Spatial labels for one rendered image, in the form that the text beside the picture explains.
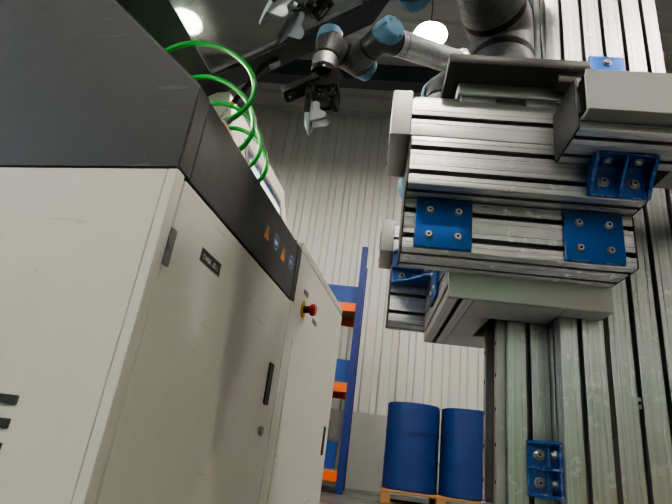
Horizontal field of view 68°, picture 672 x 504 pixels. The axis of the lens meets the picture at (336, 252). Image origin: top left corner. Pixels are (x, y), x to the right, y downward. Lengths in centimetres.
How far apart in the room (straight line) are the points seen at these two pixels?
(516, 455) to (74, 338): 72
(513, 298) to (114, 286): 63
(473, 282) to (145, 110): 62
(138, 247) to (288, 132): 858
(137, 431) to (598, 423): 71
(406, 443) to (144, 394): 497
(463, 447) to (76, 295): 516
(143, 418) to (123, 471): 7
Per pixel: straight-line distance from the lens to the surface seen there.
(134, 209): 82
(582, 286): 93
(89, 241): 83
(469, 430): 571
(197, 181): 87
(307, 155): 902
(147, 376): 78
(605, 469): 95
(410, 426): 565
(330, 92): 140
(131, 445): 79
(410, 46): 154
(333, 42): 153
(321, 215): 836
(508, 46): 100
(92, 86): 102
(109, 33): 110
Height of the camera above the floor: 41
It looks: 22 degrees up
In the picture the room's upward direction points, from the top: 8 degrees clockwise
